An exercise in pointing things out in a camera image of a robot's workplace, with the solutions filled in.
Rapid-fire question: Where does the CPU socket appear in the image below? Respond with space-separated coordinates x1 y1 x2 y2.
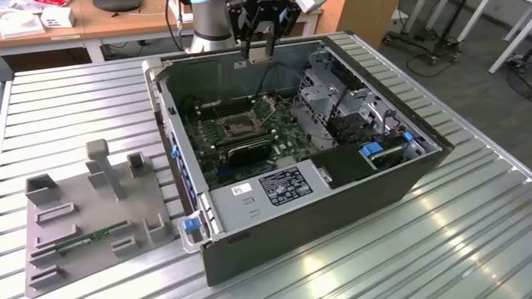
217 112 268 141

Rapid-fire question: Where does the black wheeled stand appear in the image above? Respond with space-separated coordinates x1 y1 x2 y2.
384 0 465 65

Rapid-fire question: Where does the clear plastic bag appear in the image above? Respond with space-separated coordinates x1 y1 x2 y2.
0 0 42 15

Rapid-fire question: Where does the wooden desk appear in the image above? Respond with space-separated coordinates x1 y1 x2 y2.
0 0 88 59
80 0 325 63

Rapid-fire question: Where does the green motherboard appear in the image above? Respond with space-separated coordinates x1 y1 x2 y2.
182 93 333 189

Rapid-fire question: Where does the white square tray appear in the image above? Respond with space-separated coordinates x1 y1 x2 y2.
0 11 46 40

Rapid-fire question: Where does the metal drive cage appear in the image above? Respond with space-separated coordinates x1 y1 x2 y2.
297 46 366 146

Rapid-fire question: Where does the white table frame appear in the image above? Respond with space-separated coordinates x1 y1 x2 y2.
488 18 532 75

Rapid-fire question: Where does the green RAM stick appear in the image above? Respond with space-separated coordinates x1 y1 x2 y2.
52 229 113 254
213 138 273 150

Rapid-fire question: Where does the grey power supply unit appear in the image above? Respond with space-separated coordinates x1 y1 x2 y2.
208 160 334 234

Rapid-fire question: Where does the blue drive latch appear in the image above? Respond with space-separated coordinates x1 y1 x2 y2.
358 142 384 157

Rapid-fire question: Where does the wooden cabinet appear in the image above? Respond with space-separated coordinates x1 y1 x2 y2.
336 0 400 50

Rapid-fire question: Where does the black round bowl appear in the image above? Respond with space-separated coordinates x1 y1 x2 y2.
92 0 141 12

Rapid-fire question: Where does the black PC case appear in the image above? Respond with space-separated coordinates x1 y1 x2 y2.
140 29 454 287

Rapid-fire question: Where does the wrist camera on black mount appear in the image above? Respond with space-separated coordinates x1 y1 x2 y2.
297 0 330 14

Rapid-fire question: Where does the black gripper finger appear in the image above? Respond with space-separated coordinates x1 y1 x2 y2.
264 11 289 60
229 5 254 60

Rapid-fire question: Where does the grey parts rack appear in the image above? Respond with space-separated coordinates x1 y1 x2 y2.
22 139 176 298

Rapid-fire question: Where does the white printed box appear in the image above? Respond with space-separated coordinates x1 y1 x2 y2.
40 6 76 29

